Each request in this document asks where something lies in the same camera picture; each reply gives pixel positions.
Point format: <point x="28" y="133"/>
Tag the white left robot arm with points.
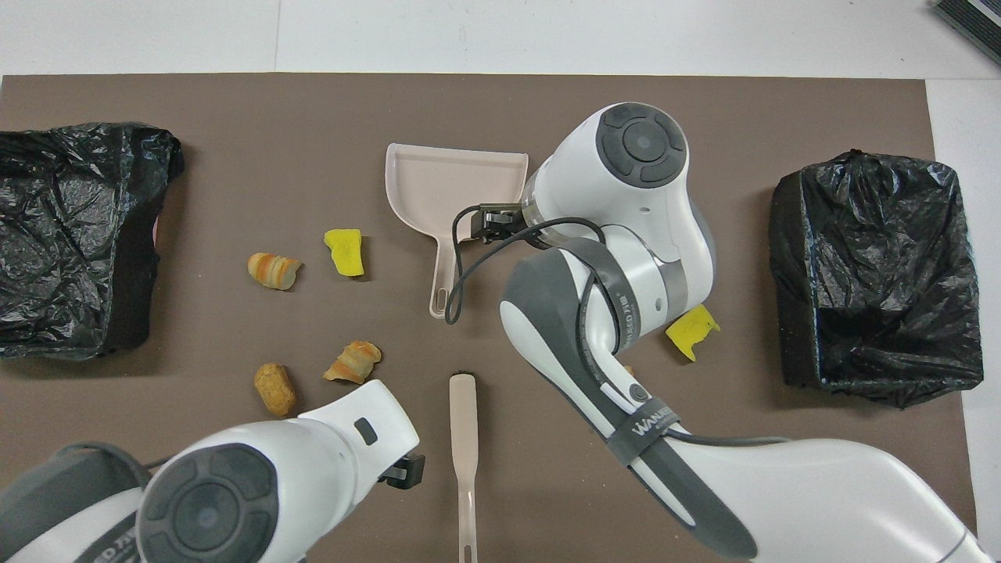
<point x="328" y="438"/>

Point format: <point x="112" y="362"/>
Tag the brown bread roll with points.
<point x="275" y="389"/>

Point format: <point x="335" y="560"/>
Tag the beige plastic dustpan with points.
<point x="438" y="180"/>

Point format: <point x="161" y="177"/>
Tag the dark ribbed panel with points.
<point x="977" y="19"/>

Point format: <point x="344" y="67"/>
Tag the notched yellow sponge scrap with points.
<point x="697" y="332"/>

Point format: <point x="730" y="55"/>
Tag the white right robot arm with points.
<point x="821" y="485"/>

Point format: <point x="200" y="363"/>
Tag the pale striped croissant piece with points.
<point x="353" y="363"/>

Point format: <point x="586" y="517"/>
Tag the yellow sponge with green back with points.
<point x="344" y="252"/>

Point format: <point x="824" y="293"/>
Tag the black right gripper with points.
<point x="512" y="219"/>

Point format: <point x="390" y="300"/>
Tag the beige brush with black bristles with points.
<point x="463" y="422"/>

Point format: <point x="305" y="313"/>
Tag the brown table mat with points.
<point x="313" y="117"/>

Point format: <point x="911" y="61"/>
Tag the black bag lined bin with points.
<point x="860" y="219"/>
<point x="62" y="180"/>

